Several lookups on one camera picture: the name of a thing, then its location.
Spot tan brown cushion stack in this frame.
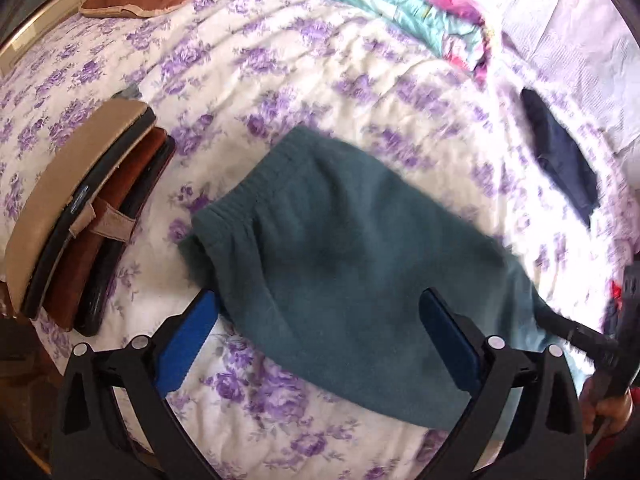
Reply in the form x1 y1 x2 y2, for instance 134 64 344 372
4 98 176 337

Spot colourful floral folded quilt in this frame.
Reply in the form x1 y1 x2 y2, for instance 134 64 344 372
271 0 494 89

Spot white lace pillow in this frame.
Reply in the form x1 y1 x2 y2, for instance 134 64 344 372
480 0 639 156

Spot person's right hand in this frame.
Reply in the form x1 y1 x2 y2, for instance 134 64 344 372
579 377 634 434

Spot purple floral bedsheet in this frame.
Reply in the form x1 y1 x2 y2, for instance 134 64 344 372
1 0 639 479

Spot folded navy blue pants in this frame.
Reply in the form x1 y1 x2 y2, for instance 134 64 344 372
521 88 600 229

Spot dark green fleece pants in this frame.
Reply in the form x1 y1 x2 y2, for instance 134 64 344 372
179 126 552 430

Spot wooden bed frame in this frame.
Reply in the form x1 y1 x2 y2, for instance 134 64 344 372
1 0 86 77

